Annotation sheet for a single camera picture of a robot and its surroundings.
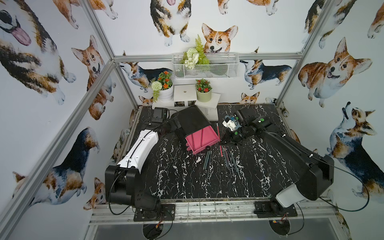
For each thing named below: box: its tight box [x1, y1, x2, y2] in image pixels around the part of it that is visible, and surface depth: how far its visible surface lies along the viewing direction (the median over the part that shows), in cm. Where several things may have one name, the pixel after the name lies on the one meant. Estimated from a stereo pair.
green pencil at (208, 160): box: [205, 150, 212, 170], surface depth 93 cm
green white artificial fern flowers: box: [180, 34, 210, 70], surface depth 82 cm
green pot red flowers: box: [195, 78, 213, 103], surface depth 97 cm
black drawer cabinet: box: [171, 105, 212, 138], surface depth 96 cm
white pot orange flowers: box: [151, 70, 174, 103], surface depth 96 cm
